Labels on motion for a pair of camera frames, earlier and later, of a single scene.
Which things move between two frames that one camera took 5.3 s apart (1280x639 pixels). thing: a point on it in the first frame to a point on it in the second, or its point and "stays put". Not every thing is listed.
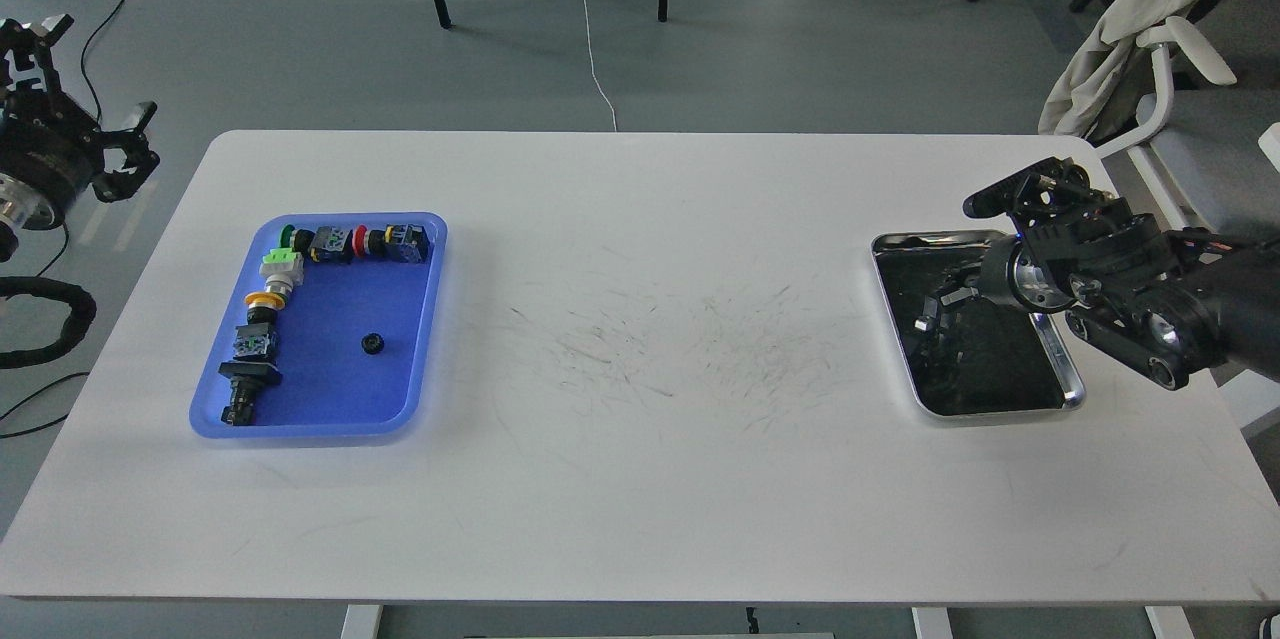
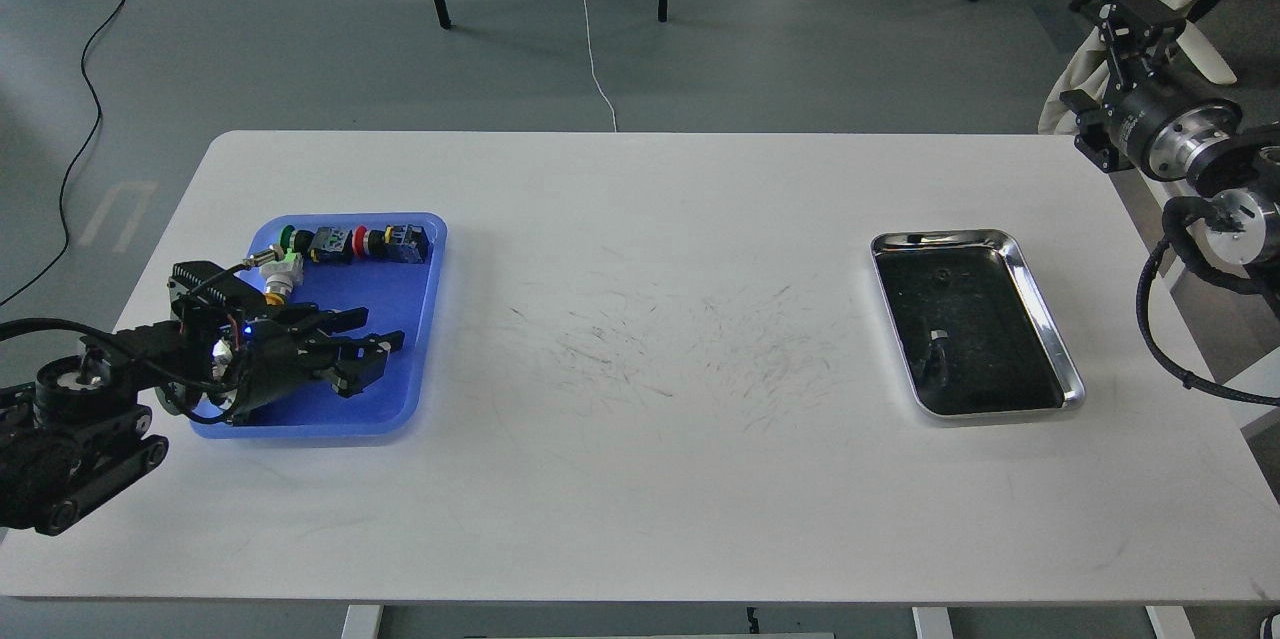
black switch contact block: [333, 246] stays put
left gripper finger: [972, 278] to [328, 321]
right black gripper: [52, 146] to [1149, 126]
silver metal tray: [982, 356] stays put
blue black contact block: [409, 243] stays put
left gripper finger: [958, 309] to [353, 363]
